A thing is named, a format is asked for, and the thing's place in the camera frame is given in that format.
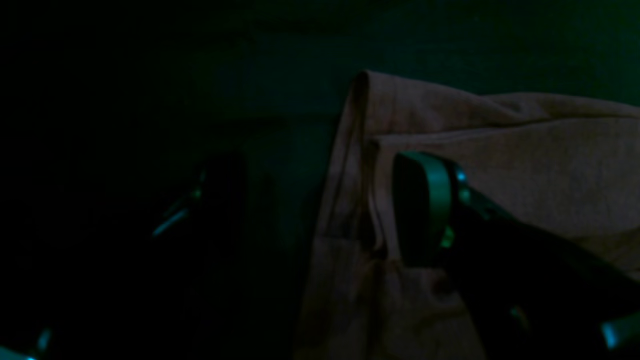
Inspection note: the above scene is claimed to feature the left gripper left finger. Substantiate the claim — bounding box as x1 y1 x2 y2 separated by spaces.
153 151 281 360

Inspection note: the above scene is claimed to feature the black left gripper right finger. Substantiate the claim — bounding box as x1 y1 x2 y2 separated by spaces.
392 152 639 360

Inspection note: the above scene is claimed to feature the red long-sleeve shirt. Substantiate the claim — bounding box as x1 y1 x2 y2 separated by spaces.
292 71 640 360

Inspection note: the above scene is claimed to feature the black table cloth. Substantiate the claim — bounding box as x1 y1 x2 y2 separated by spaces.
1 0 639 360

